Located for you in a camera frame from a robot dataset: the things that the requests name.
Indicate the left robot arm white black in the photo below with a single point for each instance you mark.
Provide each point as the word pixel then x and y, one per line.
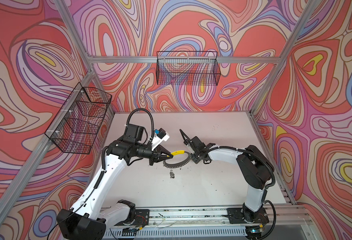
pixel 85 220

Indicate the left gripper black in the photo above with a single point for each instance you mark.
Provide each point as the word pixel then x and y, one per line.
pixel 156 155

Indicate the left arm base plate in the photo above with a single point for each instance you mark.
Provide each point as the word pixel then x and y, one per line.
pixel 140 219

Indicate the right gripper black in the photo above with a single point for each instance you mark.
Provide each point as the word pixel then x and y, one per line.
pixel 194 159

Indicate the black wire basket back wall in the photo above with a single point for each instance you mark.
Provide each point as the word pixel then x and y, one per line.
pixel 192 68

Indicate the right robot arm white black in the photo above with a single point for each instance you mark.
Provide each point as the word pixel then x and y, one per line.
pixel 257 171

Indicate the black wire basket left wall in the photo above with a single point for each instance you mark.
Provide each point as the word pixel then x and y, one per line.
pixel 84 112

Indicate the key with black tag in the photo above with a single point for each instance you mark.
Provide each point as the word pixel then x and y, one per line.
pixel 172 174

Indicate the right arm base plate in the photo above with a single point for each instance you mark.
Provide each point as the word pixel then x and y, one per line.
pixel 246 216

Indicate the metal keyring disc yellow handle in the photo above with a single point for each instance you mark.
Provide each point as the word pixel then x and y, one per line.
pixel 180 159

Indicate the black wire basket wall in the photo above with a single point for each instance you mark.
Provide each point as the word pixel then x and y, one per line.
pixel 84 112
pixel 192 68

